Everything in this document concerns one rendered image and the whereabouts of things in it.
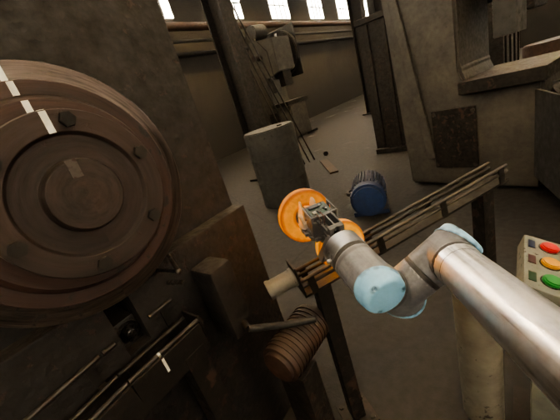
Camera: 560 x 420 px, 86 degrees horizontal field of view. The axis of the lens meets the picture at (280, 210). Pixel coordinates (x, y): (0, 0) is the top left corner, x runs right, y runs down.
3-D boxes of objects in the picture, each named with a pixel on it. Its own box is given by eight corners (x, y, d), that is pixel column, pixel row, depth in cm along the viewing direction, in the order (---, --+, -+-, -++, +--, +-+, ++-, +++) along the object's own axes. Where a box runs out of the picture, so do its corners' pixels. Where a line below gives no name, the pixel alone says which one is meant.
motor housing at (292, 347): (300, 457, 107) (254, 345, 89) (328, 402, 122) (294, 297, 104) (332, 477, 99) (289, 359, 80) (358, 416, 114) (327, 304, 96)
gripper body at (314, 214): (326, 197, 77) (352, 222, 67) (329, 222, 82) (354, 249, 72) (299, 207, 75) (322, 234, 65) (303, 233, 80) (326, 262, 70)
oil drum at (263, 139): (256, 209, 367) (231, 137, 336) (282, 190, 408) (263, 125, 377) (295, 210, 329) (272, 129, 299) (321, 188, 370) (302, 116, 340)
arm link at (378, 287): (383, 322, 60) (357, 310, 54) (349, 279, 70) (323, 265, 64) (417, 288, 58) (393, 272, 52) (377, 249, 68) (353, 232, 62)
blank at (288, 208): (268, 202, 85) (272, 205, 81) (316, 178, 87) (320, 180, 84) (289, 247, 90) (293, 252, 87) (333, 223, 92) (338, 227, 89)
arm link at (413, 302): (445, 297, 65) (422, 280, 58) (405, 330, 68) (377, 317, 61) (417, 267, 73) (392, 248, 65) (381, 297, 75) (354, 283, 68)
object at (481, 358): (460, 419, 104) (447, 298, 86) (465, 389, 112) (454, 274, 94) (503, 436, 96) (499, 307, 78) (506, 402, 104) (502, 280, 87)
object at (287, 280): (268, 293, 93) (261, 278, 91) (294, 279, 94) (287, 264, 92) (274, 304, 87) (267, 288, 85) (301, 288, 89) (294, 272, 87)
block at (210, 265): (215, 332, 95) (186, 269, 86) (232, 315, 100) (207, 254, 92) (238, 342, 88) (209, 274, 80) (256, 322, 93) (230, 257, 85)
